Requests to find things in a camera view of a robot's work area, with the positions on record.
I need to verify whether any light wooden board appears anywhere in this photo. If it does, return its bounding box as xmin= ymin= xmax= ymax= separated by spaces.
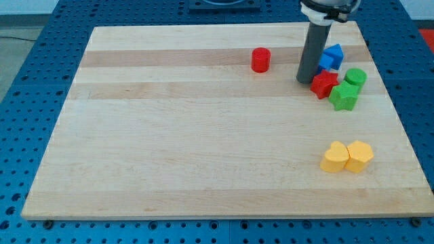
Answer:
xmin=22 ymin=21 xmax=433 ymax=220

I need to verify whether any red cylinder block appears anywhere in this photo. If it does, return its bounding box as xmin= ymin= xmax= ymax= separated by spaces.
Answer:
xmin=251 ymin=47 xmax=271 ymax=73

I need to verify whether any red star block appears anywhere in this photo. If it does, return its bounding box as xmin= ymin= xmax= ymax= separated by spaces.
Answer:
xmin=310 ymin=70 xmax=339 ymax=100

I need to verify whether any yellow heart block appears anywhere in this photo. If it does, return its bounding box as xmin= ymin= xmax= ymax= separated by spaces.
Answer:
xmin=319 ymin=141 xmax=349 ymax=173

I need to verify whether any blue cube block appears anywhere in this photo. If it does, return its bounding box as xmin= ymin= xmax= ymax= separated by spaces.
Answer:
xmin=317 ymin=54 xmax=334 ymax=75

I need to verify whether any green star block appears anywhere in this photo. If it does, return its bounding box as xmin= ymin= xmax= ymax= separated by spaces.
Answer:
xmin=328 ymin=81 xmax=359 ymax=111

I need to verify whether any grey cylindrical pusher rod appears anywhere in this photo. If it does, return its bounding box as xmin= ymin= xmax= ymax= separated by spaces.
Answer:
xmin=296 ymin=22 xmax=331 ymax=84

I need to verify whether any blue triangular block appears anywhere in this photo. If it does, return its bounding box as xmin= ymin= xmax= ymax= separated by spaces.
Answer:
xmin=323 ymin=44 xmax=344 ymax=70

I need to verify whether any green cylinder block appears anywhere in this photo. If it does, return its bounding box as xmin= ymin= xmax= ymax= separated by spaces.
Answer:
xmin=344 ymin=68 xmax=368 ymax=94

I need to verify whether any yellow hexagon block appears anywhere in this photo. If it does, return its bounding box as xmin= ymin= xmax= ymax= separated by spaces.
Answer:
xmin=345 ymin=140 xmax=374 ymax=173

